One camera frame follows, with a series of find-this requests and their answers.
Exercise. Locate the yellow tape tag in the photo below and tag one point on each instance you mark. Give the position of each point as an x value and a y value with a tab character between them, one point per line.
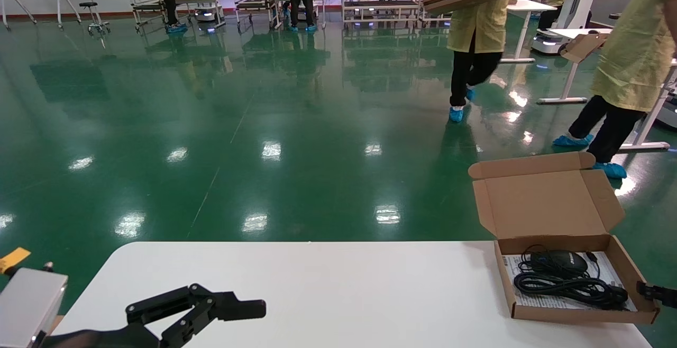
13	259

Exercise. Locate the metal shelf cart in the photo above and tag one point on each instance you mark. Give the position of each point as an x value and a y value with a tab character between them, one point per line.
254	4

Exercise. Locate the small open cardboard box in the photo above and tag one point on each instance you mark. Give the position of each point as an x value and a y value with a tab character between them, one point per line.
582	46

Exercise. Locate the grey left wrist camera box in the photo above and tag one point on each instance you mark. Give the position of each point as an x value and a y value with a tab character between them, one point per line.
26	305

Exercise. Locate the black computer mouse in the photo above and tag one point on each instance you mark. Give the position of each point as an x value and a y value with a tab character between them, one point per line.
563	262

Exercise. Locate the cardboard storage box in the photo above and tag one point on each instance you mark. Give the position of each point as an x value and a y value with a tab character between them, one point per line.
550	205

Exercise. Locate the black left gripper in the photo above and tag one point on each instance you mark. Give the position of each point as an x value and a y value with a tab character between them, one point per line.
116	340

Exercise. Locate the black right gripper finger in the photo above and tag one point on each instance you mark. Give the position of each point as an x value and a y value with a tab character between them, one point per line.
664	296

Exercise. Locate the black round stool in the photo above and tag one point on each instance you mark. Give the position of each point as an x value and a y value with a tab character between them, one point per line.
614	16
88	5

